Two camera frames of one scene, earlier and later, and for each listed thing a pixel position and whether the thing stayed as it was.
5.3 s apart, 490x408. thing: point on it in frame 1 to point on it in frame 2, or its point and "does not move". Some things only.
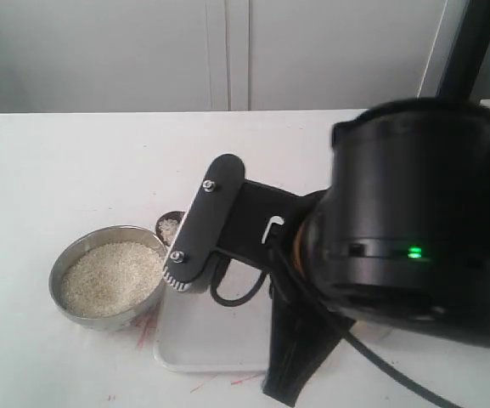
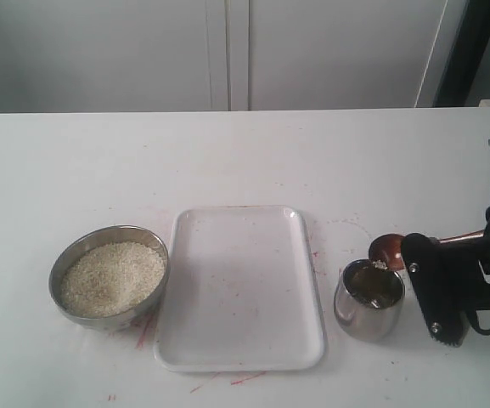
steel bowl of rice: (109, 279) does not move
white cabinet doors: (93, 56) does not move
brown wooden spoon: (167, 225) to (385, 249)
